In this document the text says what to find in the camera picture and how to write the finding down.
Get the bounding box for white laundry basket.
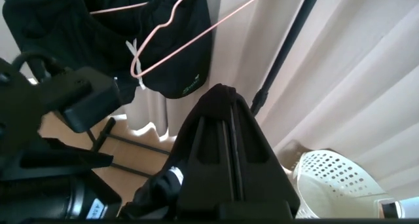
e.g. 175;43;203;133
292;149;405;219

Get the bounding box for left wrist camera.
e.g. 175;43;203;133
0;58;122;134

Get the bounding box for black cable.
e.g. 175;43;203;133
11;52;66;83

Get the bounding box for black shorts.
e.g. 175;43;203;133
1;0;213;105

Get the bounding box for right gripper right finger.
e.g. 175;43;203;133
230;95;301;218

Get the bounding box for black clothes rack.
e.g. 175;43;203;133
0;0;324;179

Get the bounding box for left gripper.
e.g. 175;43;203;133
0;137;122;220

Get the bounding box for black garment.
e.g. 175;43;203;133
117;83;253;220

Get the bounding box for pink clothes hanger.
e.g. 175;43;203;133
130;0;266;79
88;1;149;15

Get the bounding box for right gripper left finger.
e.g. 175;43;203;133
176;116;235;218

